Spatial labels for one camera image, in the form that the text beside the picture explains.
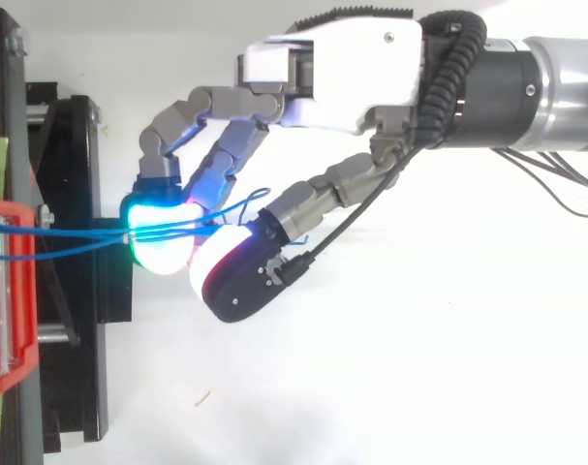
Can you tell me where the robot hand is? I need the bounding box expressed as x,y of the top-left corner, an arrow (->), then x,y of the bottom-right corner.
118,7 -> 425,325

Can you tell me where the blue cable bundle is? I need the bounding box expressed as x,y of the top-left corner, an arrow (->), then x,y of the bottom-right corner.
0,187 -> 311,262

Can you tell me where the black stand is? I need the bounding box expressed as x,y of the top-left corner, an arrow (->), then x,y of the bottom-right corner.
0,7 -> 133,456

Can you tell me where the red plastic bin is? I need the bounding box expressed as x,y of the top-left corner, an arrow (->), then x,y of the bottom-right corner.
0,198 -> 39,409

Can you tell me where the black coiled cable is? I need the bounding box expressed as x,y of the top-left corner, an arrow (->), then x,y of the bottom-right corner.
413,12 -> 488,149

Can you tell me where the thin black cable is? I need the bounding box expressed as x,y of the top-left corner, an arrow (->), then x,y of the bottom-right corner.
490,147 -> 588,219
273,144 -> 423,288

